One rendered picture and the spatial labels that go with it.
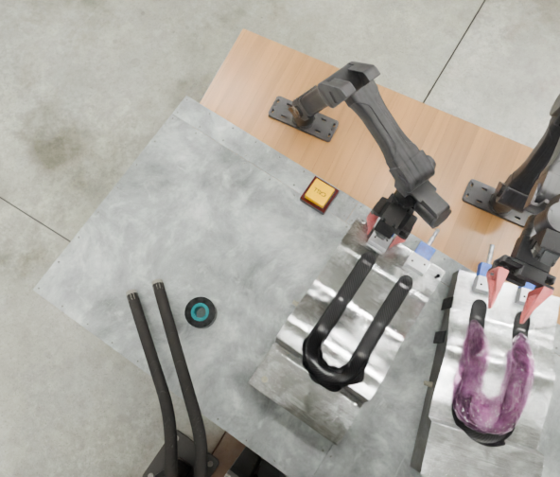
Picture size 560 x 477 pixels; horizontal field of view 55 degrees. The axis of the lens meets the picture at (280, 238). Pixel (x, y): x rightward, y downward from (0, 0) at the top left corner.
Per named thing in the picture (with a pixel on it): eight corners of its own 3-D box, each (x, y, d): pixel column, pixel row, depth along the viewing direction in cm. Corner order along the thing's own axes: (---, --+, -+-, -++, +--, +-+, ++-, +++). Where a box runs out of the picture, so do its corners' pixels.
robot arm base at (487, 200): (543, 221, 138) (551, 199, 139) (469, 190, 140) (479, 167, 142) (530, 230, 145) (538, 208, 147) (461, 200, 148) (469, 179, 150)
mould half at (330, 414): (353, 226, 147) (358, 211, 134) (436, 277, 142) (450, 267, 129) (249, 382, 137) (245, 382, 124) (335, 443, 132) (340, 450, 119)
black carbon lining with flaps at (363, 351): (363, 250, 138) (368, 240, 129) (417, 284, 135) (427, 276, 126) (288, 364, 131) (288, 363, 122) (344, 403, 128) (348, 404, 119)
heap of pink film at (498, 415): (463, 316, 134) (473, 312, 126) (533, 337, 132) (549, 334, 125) (441, 420, 128) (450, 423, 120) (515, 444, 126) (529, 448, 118)
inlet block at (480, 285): (479, 244, 142) (486, 239, 136) (498, 250, 141) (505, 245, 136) (469, 291, 138) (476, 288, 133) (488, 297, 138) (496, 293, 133)
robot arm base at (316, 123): (331, 131, 146) (341, 109, 147) (266, 102, 148) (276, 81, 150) (329, 143, 153) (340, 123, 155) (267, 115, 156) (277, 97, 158)
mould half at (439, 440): (452, 273, 143) (465, 264, 132) (551, 301, 140) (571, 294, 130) (410, 466, 131) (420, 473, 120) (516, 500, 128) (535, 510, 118)
